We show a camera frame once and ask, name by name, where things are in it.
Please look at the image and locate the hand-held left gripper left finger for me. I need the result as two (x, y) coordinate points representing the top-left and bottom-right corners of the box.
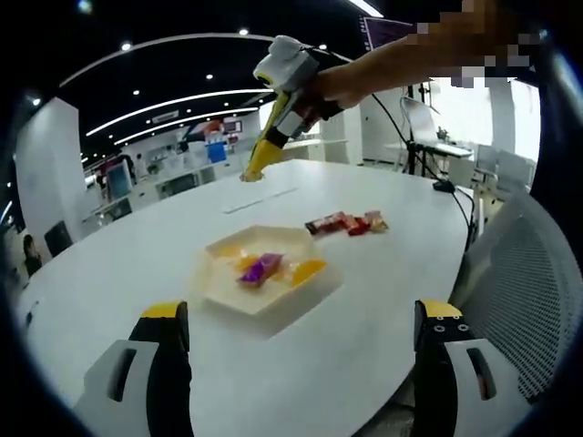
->
(67, 300), (196, 437)

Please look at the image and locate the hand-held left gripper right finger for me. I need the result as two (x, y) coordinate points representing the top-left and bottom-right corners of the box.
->
(412, 299), (534, 437)

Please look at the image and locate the small gold food packet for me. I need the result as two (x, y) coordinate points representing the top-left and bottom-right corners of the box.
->
(363, 209), (392, 233)

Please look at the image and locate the orange clear food packet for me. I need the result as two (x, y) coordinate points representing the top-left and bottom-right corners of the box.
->
(218, 243), (263, 274)
(289, 258), (328, 289)

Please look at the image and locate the purple food packet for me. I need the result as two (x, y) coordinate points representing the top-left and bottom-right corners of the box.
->
(236, 252), (284, 289)

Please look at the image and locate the beige hexagonal container tray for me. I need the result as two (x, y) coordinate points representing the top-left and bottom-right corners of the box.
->
(190, 223), (343, 339)

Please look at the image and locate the person's right hand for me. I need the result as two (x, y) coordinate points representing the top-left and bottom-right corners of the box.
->
(315, 62), (371, 111)

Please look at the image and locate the blue box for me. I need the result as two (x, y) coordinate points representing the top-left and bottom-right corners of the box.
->
(207, 140), (229, 164)

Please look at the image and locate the white low cabinet row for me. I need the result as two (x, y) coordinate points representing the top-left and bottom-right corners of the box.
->
(131, 140), (352, 201)

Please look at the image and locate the hanging dark monitor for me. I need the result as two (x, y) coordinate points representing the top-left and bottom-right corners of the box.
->
(363, 15), (414, 52)

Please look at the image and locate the white tilted panel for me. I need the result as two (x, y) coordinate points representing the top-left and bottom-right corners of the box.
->
(403, 96), (442, 145)

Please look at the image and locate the grey mesh office chair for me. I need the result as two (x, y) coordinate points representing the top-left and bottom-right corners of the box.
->
(450, 186), (582, 404)

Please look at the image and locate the white desk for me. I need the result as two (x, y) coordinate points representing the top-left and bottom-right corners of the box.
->
(384, 140), (475, 160)

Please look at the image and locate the teal screen monitor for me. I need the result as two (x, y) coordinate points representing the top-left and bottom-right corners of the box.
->
(105, 161), (134, 198)

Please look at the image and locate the white office chair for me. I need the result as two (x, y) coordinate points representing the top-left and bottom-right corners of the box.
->
(473, 144), (537, 195)

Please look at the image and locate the black cable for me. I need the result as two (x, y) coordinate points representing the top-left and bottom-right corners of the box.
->
(450, 188), (480, 240)
(369, 90), (414, 145)

